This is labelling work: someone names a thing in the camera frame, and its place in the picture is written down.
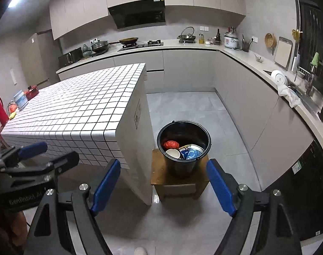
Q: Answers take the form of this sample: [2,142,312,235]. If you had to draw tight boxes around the metal faucet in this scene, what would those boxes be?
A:
[305,66,317,96]

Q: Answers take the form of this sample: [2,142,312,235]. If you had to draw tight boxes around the white plate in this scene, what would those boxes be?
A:
[271,69,287,86]

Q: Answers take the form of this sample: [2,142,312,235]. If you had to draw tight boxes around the black microwave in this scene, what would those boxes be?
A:
[58,47,83,68]

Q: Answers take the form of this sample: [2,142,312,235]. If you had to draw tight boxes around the bamboo strainer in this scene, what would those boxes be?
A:
[265,33,276,56]

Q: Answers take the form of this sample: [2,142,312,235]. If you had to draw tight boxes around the white rice cooker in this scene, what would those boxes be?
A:
[224,31,239,50]

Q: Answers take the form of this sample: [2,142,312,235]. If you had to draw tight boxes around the kettle on stove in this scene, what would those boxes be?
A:
[177,27,197,44]

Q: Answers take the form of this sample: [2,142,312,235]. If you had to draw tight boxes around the person's left hand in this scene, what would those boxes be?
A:
[0,208,28,247]

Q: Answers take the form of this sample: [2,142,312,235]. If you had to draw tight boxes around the blue bowl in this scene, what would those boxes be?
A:
[188,144,205,160]

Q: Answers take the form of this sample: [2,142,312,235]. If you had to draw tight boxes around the black bucket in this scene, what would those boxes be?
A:
[156,120,212,179]

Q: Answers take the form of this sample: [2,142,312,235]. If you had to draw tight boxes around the black built-in appliance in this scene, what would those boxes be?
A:
[264,138,323,245]

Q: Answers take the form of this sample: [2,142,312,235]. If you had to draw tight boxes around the beige refrigerator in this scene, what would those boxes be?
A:
[18,33,61,85]

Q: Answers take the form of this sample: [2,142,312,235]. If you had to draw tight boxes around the black range hood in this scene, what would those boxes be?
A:
[108,0,166,30]

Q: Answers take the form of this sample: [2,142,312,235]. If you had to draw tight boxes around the white cutting board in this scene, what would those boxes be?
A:
[273,37,293,71]

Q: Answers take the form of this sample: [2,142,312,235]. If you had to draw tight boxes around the frying pan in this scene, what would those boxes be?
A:
[108,37,139,45]

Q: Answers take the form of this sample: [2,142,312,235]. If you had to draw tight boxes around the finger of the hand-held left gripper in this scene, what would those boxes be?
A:
[0,141,48,168]
[2,151,80,181]

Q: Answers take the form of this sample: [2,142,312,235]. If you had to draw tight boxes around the white cloth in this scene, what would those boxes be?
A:
[277,84,302,108]

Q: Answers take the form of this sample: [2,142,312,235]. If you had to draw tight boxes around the black lidded wok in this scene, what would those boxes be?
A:
[91,38,109,55]

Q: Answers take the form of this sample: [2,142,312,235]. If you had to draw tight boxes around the yellow hanging object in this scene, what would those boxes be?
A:
[291,29,303,43]

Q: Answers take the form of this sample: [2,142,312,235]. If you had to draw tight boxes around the wooden stool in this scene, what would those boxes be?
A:
[150,149,210,200]

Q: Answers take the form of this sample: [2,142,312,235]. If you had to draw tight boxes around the metal dish rack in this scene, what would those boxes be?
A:
[296,66,312,79]

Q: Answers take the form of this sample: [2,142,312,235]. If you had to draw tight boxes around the black utensil holder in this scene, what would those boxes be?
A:
[241,34,251,53]

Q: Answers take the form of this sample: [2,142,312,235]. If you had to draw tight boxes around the blue white tub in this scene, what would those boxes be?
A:
[13,90,28,111]

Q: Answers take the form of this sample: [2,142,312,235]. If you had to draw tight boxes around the beige lower cabinets with countertop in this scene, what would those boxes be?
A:
[56,39,323,192]

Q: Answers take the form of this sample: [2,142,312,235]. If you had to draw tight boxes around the beige kitchen island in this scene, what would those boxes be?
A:
[116,72,156,206]

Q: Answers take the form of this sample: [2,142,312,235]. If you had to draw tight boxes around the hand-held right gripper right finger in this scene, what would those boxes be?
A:
[206,159,302,255]

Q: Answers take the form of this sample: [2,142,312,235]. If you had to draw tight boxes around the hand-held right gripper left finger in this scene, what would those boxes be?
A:
[23,158,121,255]

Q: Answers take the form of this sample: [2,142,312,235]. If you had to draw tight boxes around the black gas stove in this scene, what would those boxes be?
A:
[117,40,164,52]

